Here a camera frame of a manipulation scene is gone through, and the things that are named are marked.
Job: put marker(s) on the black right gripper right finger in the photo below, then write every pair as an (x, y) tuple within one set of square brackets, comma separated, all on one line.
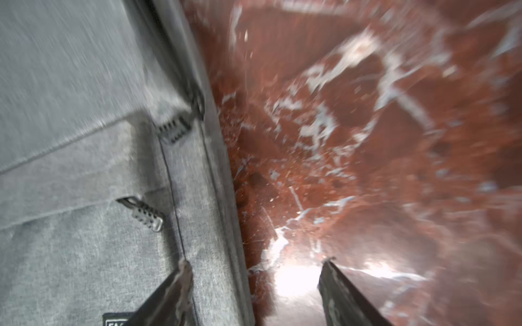
[(343, 303)]

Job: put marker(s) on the grey fabric backpack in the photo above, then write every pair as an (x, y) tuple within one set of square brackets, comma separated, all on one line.
[(113, 167)]

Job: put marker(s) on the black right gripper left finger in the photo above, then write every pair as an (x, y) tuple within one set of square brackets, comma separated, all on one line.
[(170, 304)]

